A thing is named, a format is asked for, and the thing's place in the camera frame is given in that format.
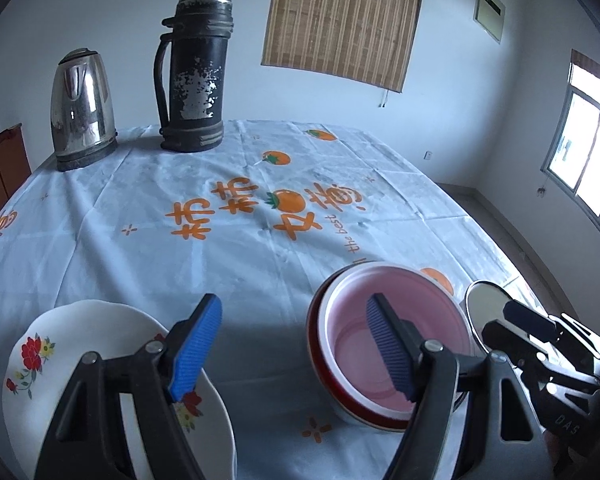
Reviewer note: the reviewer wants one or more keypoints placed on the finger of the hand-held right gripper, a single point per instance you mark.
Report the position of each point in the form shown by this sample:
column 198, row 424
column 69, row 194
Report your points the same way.
column 500, row 335
column 527, row 317

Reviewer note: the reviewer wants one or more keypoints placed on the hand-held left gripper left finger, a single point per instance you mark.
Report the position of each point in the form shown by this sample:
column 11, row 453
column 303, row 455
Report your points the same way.
column 195, row 350

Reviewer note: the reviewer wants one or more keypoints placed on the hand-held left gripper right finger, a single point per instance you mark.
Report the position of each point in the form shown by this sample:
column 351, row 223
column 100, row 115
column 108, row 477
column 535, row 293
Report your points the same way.
column 390, row 350

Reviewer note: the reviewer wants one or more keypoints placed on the small round dish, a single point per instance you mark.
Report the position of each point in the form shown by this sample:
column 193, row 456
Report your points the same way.
column 482, row 300

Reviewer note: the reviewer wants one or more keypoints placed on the red plastic bowl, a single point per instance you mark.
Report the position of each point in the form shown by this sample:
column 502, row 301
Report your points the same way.
column 360, row 320
column 314, row 345

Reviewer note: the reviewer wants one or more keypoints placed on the small red floral plate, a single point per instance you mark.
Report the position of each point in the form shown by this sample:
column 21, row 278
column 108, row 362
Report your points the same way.
column 80, row 340

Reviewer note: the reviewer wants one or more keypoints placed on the light blue printed tablecloth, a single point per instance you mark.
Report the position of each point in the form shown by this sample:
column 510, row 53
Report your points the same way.
column 130, row 200

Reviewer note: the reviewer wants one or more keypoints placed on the sliding glass window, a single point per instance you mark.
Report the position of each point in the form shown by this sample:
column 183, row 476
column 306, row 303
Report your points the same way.
column 585, row 145

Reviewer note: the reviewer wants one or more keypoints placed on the brown wooden sideboard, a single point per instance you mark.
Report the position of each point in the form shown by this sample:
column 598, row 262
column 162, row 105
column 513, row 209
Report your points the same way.
column 5, row 175

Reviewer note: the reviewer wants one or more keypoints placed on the stainless steel electric kettle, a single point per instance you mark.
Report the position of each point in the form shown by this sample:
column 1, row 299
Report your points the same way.
column 82, row 105

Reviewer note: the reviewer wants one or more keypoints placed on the worn black thermos flask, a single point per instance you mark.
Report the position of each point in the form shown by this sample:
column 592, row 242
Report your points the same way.
column 195, row 60

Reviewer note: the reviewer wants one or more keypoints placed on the bamboo window blind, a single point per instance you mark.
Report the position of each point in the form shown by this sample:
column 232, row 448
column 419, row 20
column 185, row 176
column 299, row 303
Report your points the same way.
column 340, row 20

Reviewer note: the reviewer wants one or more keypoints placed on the wall electrical panel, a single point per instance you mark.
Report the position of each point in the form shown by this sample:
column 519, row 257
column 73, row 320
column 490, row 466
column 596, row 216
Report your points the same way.
column 490, row 10

